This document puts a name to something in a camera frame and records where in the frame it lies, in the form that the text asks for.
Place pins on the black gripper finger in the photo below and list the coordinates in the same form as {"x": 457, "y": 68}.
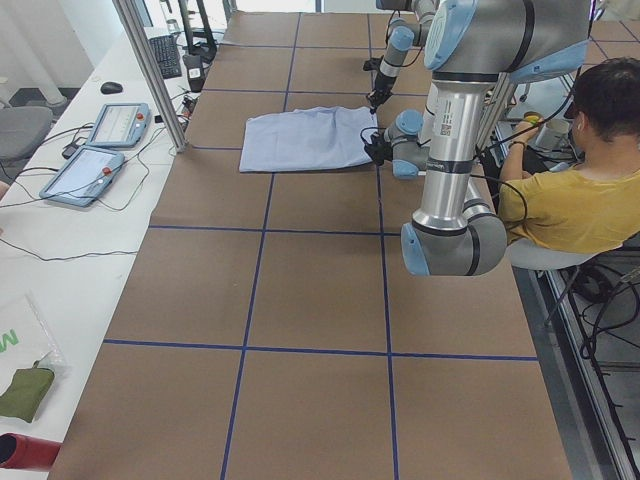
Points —
{"x": 376, "y": 98}

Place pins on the white seat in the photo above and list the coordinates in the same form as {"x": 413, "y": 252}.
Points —
{"x": 525, "y": 254}

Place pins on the grey office chair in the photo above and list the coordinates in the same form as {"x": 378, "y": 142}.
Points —
{"x": 22, "y": 130}

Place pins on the blue teach pendant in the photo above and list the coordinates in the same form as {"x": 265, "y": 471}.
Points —
{"x": 84, "y": 177}
{"x": 119, "y": 125}

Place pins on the black keyboard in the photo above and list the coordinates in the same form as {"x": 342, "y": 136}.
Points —
{"x": 165, "y": 52}

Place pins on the lower blue teach pendant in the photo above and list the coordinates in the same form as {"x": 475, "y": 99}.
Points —
{"x": 84, "y": 177}

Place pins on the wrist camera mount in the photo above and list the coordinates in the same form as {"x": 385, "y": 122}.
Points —
{"x": 372, "y": 64}

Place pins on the black computer mouse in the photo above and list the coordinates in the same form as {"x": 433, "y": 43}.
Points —
{"x": 110, "y": 87}

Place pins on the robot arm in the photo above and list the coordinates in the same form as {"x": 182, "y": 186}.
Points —
{"x": 401, "y": 37}
{"x": 468, "y": 47}

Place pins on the brown paper table mat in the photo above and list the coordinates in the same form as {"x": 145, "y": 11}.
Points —
{"x": 269, "y": 328}

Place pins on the red cylinder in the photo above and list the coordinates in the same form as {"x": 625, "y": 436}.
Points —
{"x": 28, "y": 453}

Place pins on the light blue striped shirt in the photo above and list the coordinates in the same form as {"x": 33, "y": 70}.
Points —
{"x": 320, "y": 138}

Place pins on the green cloth pouch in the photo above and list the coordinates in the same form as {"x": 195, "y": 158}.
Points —
{"x": 24, "y": 395}

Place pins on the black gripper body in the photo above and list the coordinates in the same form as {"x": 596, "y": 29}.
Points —
{"x": 376, "y": 149}
{"x": 382, "y": 85}

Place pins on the aluminium frame post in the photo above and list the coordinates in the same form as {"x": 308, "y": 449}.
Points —
{"x": 136, "y": 34}

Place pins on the upper blue teach pendant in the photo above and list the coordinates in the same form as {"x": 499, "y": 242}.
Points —
{"x": 119, "y": 125}

